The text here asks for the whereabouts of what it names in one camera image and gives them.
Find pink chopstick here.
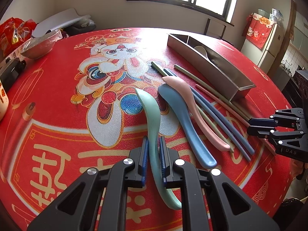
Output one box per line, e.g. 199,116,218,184
196,84,277,156

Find blue chopstick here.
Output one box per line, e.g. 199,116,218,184
164,68,254,161
189,89,252,162

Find white plastic spoon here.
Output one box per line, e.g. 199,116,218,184
194,46,217,62

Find black kitchen stove unit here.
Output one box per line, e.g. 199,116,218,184
282,70,307,108

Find pink plastic spoon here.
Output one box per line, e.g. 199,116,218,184
162,76,231,152

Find black device on table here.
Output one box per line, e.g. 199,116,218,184
1,58,26,92

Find white refrigerator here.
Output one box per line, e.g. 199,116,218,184
241,21,284,73

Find cream enamel mug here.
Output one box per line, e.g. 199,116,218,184
0,82,9,120

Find red snack bag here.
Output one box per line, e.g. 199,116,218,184
1,17,37,57

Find clear containers on refrigerator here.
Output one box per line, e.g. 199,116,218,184
257,8,284,21

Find black metal rack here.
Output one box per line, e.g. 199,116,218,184
204,18,227,39

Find red cloth on refrigerator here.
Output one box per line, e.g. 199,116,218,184
242,13,276,49

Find green chopstick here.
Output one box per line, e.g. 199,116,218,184
151,62,234,153
174,65,249,121

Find green plastic spoon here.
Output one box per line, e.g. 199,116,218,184
135,88,182,210

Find grey rolled sheet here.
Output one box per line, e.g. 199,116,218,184
32,8,91,38

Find right hand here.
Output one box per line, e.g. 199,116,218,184
290,159,305,178

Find red festive table mat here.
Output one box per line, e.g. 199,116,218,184
1,28,293,230

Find blue plastic spoon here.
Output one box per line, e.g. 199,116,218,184
158,84,217,169

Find stainless steel cutlery tray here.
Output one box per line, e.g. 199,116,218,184
167,33,256,101

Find foil covered metal bowl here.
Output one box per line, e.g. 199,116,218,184
21,29,63,59

